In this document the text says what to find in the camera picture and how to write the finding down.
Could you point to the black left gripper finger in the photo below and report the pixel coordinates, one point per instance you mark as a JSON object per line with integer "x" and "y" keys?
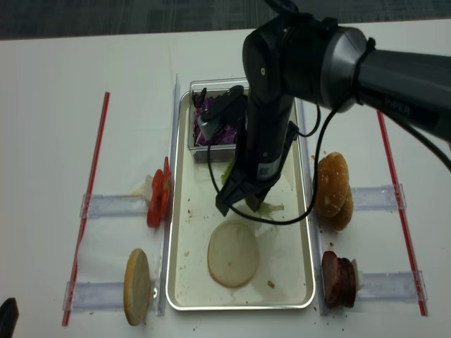
{"x": 8, "y": 317}

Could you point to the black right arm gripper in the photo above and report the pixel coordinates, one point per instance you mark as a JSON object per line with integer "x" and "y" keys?
{"x": 264, "y": 138}

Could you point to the green lettuce leaf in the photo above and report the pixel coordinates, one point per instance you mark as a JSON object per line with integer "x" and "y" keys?
{"x": 265, "y": 209}

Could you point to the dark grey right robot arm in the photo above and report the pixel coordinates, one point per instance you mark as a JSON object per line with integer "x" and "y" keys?
{"x": 295, "y": 56}

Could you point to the red tomato slices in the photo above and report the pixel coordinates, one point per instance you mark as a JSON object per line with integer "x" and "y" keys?
{"x": 161, "y": 188}

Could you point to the white tomato pusher block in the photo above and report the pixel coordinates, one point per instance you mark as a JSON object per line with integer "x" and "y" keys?
{"x": 147, "y": 190}

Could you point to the front meat patty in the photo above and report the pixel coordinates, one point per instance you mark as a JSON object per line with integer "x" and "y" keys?
{"x": 331, "y": 279}

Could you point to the rear meat patties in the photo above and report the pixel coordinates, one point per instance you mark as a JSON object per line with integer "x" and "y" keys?
{"x": 347, "y": 283}

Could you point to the clear tomato slider track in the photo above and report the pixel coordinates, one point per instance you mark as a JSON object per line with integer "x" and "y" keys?
{"x": 98, "y": 206}

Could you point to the flat bun slice on tray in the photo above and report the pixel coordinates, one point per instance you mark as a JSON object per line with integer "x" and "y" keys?
{"x": 233, "y": 254}

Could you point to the purple cabbage leaves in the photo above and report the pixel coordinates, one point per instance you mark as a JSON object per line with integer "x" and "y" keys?
{"x": 225, "y": 137}

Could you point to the cream metal tray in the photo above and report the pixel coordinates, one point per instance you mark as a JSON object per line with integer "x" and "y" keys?
{"x": 285, "y": 276}

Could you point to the clear bun slider track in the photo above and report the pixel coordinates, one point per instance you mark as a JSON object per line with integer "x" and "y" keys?
{"x": 384, "y": 198}
{"x": 93, "y": 296}

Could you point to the front bun top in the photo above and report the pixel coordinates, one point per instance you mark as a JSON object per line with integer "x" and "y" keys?
{"x": 333, "y": 185}

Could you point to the clear plastic salad box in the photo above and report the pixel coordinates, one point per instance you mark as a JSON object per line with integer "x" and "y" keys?
{"x": 214, "y": 88}

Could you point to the rear bun top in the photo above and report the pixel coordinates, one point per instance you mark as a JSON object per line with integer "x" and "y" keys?
{"x": 340, "y": 221}

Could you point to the white patty pusher block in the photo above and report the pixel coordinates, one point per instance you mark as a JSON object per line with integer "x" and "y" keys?
{"x": 356, "y": 274}

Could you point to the upright bun bottom slice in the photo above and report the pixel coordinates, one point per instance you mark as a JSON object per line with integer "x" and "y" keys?
{"x": 136, "y": 291}

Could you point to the red left guide rod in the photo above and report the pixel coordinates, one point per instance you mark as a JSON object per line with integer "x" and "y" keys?
{"x": 90, "y": 185}

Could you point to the red guide rod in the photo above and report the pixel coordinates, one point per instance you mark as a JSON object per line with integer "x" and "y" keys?
{"x": 90, "y": 185}
{"x": 401, "y": 211}

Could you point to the clear bun top slider track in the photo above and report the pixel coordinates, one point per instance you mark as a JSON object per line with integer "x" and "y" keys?
{"x": 384, "y": 198}

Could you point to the red right guide rod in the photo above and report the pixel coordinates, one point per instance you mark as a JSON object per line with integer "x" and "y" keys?
{"x": 401, "y": 211}

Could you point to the clear patty slider track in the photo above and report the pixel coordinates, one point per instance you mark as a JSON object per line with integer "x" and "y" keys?
{"x": 401, "y": 286}

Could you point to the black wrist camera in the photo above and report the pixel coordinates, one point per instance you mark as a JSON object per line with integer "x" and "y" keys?
{"x": 229, "y": 109}

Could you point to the clear left long rail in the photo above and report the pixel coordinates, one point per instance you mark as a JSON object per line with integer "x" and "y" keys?
{"x": 172, "y": 155}

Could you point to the clear long rail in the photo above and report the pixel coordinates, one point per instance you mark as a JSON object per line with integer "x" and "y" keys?
{"x": 172, "y": 155}
{"x": 307, "y": 122}

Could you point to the clear right long rail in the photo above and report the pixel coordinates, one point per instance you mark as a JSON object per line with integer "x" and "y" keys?
{"x": 307, "y": 122}

